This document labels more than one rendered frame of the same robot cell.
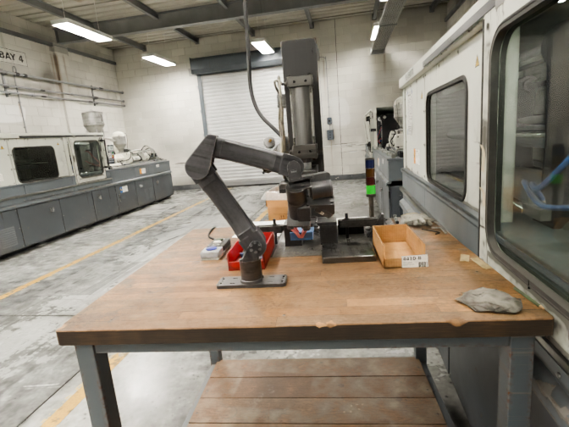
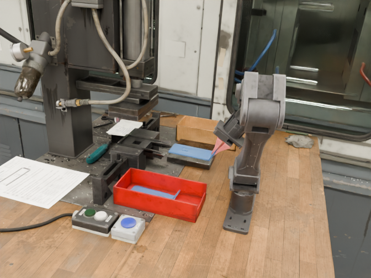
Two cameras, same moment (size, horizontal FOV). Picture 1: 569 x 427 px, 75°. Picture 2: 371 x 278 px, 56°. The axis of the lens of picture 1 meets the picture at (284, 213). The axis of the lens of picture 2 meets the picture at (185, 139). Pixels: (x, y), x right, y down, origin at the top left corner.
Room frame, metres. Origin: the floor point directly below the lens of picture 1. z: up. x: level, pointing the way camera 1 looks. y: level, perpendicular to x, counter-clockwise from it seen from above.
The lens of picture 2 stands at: (1.08, 0.98, 1.52)
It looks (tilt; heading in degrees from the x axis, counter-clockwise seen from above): 25 degrees down; 278
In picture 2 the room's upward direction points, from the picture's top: 4 degrees clockwise
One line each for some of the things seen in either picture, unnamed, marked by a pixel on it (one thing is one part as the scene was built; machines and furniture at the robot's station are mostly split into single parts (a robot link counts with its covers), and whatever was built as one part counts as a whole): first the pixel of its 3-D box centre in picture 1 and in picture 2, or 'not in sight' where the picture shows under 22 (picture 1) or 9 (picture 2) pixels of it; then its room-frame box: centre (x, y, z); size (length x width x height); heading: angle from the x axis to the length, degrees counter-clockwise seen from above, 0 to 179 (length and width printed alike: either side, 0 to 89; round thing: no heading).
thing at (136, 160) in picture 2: (311, 232); (136, 152); (1.40, -0.10, 0.94); 0.20 x 0.10 x 0.07; 83
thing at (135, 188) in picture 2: not in sight; (152, 193); (1.29, 0.12, 0.92); 0.15 x 0.07 x 0.03; 170
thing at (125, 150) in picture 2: (310, 221); (136, 141); (1.40, -0.10, 0.98); 0.20 x 0.10 x 0.01; 83
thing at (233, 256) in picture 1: (252, 249); (160, 193); (1.26, 0.12, 0.93); 0.25 x 0.12 x 0.06; 173
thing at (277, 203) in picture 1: (290, 206); not in sight; (4.95, -0.09, 0.40); 0.67 x 0.60 x 0.50; 165
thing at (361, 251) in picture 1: (347, 252); (194, 153); (1.20, -0.20, 0.91); 0.17 x 0.16 x 0.02; 83
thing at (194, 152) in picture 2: (302, 230); (194, 148); (1.19, -0.05, 1.00); 0.15 x 0.07 x 0.03; 173
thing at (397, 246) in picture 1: (397, 245); (208, 133); (1.17, -0.36, 0.93); 0.25 x 0.13 x 0.08; 173
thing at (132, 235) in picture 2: (212, 256); (128, 232); (1.31, 0.28, 0.90); 0.07 x 0.07 x 0.06; 83
